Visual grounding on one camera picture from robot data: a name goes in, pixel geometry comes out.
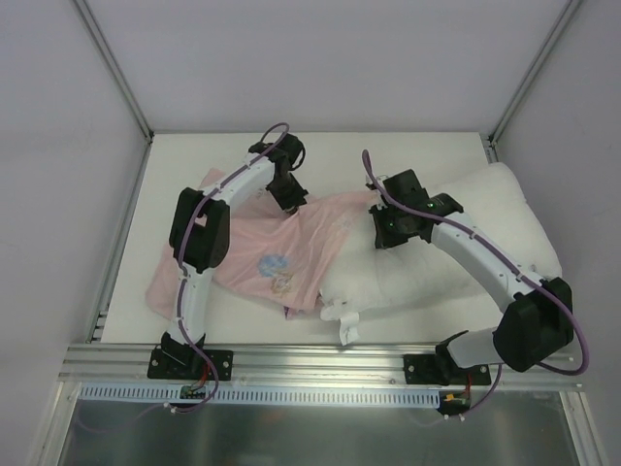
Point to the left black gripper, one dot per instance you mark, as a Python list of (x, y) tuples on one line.
[(289, 195)]

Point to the white slotted cable duct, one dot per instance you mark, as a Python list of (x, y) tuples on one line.
[(262, 395)]

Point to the aluminium frame post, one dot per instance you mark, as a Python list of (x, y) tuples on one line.
[(100, 42), (545, 50)]

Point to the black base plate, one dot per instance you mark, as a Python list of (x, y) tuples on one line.
[(425, 369), (165, 367)]

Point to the pink Journey pillow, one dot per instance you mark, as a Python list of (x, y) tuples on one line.
[(282, 258)]

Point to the white pillow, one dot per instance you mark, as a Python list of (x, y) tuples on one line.
[(363, 278)]

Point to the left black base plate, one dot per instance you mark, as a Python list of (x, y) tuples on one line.
[(165, 367)]

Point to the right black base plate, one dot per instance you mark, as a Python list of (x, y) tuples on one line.
[(425, 369)]

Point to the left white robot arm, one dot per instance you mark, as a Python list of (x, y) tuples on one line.
[(200, 238)]

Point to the white pillow care label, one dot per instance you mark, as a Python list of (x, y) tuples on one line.
[(347, 317)]

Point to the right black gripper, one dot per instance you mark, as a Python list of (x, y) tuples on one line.
[(381, 228)]

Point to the left aluminium frame post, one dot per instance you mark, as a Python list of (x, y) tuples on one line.
[(100, 42)]

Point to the purple Elsa pillowcase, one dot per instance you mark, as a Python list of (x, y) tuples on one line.
[(290, 313)]

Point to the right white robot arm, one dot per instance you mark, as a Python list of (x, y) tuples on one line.
[(536, 312)]

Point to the aluminium mounting rail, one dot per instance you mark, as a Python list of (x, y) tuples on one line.
[(361, 366)]

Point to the right aluminium frame post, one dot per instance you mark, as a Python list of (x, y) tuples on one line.
[(545, 50)]

